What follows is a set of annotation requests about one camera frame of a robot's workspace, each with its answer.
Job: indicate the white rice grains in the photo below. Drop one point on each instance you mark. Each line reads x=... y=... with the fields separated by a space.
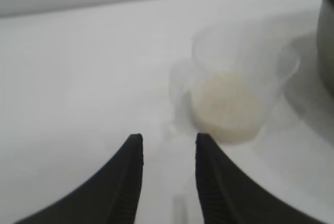
x=227 y=106

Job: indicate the clear plastic measuring cup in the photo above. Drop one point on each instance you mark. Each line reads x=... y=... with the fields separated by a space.
x=208 y=59

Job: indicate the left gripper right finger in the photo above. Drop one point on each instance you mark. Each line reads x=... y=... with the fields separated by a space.
x=229 y=198

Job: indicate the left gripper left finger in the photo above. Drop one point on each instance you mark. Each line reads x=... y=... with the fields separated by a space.
x=109 y=198

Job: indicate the stainless steel bowl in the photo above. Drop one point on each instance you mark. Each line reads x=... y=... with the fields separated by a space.
x=326 y=38

